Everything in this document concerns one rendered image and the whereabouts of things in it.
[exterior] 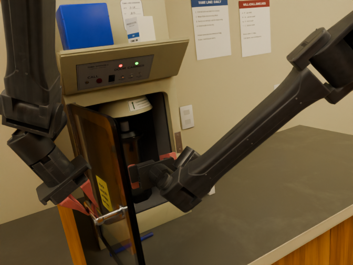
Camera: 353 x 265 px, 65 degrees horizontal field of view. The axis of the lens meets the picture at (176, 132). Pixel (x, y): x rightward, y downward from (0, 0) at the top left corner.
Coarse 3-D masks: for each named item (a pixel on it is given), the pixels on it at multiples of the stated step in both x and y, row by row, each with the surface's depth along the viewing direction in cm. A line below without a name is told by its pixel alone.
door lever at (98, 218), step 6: (84, 204) 57; (90, 204) 56; (90, 210) 54; (96, 210) 54; (114, 210) 53; (120, 210) 53; (96, 216) 52; (102, 216) 51; (108, 216) 52; (114, 216) 53; (120, 216) 54; (96, 222) 51; (102, 222) 51
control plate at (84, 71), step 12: (108, 60) 65; (120, 60) 67; (132, 60) 69; (144, 60) 70; (84, 72) 65; (96, 72) 67; (108, 72) 68; (120, 72) 70; (132, 72) 72; (144, 72) 74; (84, 84) 68; (96, 84) 70; (108, 84) 72
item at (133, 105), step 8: (136, 96) 84; (144, 96) 87; (104, 104) 83; (112, 104) 82; (120, 104) 81; (128, 104) 82; (136, 104) 83; (144, 104) 85; (104, 112) 83; (112, 112) 82; (120, 112) 81; (128, 112) 81; (136, 112) 82
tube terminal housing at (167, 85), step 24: (72, 0) 68; (96, 0) 70; (144, 0) 76; (120, 24) 74; (72, 96) 72; (96, 96) 75; (120, 96) 78; (168, 96) 85; (168, 120) 89; (72, 144) 81; (144, 216) 89; (168, 216) 93
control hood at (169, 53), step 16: (96, 48) 61; (112, 48) 63; (128, 48) 65; (144, 48) 67; (160, 48) 70; (176, 48) 72; (64, 64) 61; (160, 64) 74; (176, 64) 77; (64, 80) 64; (144, 80) 78
